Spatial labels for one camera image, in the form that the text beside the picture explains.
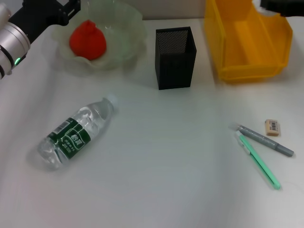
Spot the grey marker pen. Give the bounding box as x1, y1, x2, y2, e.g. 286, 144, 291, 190
237, 123, 295, 157

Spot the clear green-label water bottle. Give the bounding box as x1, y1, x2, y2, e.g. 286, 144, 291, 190
37, 94, 119, 171

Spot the orange fruit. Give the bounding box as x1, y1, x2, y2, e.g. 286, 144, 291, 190
69, 20, 107, 60

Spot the mint green pen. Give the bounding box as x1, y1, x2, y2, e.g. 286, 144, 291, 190
235, 130, 281, 190

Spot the black mesh pen holder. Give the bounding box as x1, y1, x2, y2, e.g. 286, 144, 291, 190
155, 26, 197, 90

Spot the beige eraser with barcode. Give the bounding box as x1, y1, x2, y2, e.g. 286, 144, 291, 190
264, 119, 282, 137

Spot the pale green glass fruit plate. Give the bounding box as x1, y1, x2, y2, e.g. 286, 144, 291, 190
52, 0, 146, 71

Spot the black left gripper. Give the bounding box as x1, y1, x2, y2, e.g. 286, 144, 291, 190
9, 0, 81, 45

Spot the yellow plastic bin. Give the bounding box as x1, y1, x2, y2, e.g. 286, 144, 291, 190
204, 0, 293, 83

